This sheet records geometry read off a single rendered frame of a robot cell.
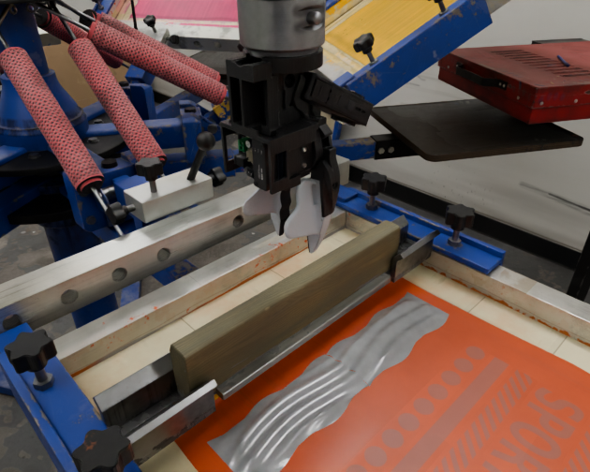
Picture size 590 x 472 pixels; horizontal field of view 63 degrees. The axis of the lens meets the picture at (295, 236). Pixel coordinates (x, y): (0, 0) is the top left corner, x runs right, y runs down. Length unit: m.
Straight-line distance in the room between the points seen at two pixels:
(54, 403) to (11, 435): 1.39
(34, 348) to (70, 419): 0.08
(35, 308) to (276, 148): 0.38
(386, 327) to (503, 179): 2.10
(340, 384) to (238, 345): 0.13
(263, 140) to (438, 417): 0.36
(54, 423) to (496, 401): 0.47
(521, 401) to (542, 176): 2.06
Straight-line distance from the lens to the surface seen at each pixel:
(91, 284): 0.68
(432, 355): 0.65
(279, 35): 0.42
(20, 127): 1.19
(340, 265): 0.60
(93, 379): 0.65
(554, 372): 0.68
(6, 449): 1.93
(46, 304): 0.67
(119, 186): 0.88
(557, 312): 0.73
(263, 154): 0.43
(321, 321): 0.61
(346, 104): 0.50
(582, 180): 2.57
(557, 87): 1.33
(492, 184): 2.74
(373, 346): 0.63
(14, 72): 1.01
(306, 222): 0.49
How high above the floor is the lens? 1.40
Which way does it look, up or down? 32 degrees down
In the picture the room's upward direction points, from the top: straight up
